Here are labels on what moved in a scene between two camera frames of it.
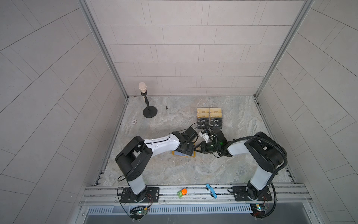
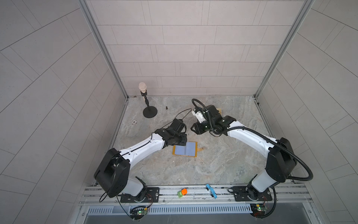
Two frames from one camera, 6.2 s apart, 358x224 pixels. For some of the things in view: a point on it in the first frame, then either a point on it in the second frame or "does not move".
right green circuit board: x=258 y=209 does not move
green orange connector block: x=182 y=192 does not move
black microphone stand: x=149 y=111 does not move
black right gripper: x=203 y=145 -> x=198 y=129
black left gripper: x=190 y=150 -> x=183 y=140
